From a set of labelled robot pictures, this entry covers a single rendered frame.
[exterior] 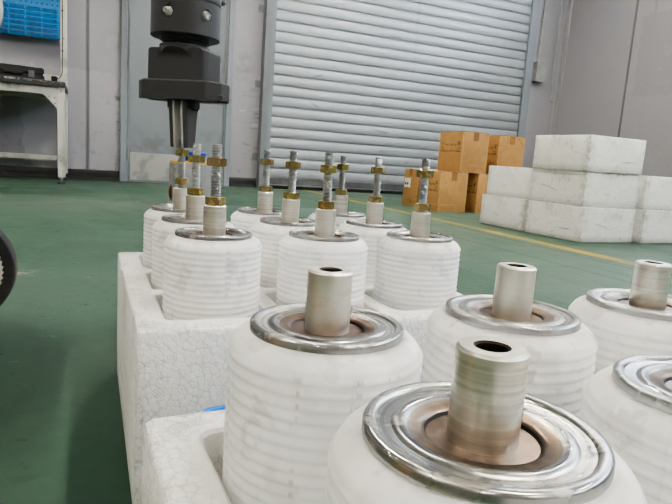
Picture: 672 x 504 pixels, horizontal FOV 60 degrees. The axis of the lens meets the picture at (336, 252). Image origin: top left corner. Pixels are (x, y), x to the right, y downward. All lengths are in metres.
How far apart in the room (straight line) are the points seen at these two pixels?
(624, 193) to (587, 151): 0.36
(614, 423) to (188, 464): 0.20
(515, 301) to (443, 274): 0.31
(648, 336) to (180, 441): 0.28
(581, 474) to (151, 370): 0.41
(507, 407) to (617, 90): 7.00
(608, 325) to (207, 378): 0.33
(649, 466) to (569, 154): 3.05
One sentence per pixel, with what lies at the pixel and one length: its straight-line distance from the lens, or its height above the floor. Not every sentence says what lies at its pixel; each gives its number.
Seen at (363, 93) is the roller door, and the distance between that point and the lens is 6.24.
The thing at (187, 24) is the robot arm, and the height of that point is 0.48.
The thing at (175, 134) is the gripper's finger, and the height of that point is 0.35.
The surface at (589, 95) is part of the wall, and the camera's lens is 7.41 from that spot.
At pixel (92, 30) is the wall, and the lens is 5.76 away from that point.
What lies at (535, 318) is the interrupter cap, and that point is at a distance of 0.36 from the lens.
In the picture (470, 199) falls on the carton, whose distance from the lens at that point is 4.59.
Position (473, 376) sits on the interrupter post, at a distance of 0.18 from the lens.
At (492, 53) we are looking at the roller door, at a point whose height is 1.63.
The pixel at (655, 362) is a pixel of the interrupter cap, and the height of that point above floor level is 0.25.
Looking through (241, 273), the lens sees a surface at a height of 0.22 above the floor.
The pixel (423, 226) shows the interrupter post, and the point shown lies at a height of 0.27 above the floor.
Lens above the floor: 0.33
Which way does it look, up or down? 9 degrees down
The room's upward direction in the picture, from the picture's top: 4 degrees clockwise
